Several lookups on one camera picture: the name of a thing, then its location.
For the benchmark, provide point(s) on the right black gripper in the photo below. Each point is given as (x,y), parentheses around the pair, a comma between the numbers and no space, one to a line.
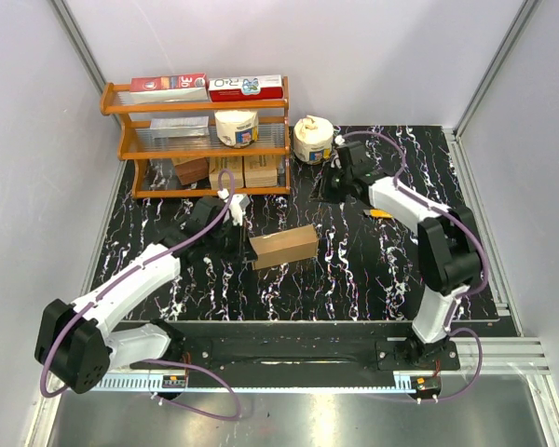
(332,196)

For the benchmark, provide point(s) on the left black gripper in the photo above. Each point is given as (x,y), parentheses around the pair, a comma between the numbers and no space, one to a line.
(245,250)

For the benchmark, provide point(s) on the yellow utility knife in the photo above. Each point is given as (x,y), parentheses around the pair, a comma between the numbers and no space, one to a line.
(378,214)

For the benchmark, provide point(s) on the brown cardboard express box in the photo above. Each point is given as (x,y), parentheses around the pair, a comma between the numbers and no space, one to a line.
(285,247)

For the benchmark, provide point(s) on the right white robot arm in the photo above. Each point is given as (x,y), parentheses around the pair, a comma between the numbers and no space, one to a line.
(451,259)

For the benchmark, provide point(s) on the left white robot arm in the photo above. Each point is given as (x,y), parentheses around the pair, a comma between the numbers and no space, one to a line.
(80,343)

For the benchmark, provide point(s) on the right small cardboard box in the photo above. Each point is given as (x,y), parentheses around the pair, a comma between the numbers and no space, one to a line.
(260,171)

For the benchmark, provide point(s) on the small cardboard box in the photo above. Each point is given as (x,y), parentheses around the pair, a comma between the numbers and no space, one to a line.
(260,171)
(218,172)

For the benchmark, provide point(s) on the middle small cardboard box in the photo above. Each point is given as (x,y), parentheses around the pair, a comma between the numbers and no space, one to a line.
(218,172)

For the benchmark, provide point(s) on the dark brown small box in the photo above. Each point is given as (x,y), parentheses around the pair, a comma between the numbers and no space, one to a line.
(191,169)

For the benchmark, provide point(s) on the red white toothpaste box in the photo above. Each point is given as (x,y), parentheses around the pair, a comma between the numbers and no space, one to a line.
(246,88)

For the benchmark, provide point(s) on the red silver toothpaste box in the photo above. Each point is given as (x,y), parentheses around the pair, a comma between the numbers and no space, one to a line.
(170,88)

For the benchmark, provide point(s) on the toilet paper roll on table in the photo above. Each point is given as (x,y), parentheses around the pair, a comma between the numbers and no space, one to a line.
(313,138)

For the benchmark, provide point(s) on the orange wooden shelf rack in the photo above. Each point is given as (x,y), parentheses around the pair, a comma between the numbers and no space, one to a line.
(136,144)

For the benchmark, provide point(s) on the toilet paper roll on shelf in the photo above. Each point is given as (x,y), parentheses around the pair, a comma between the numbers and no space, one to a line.
(236,128)

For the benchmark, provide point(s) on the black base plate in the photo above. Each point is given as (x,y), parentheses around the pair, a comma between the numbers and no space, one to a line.
(298,355)

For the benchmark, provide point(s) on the aluminium frame rail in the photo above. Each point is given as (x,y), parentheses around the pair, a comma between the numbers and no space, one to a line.
(494,358)

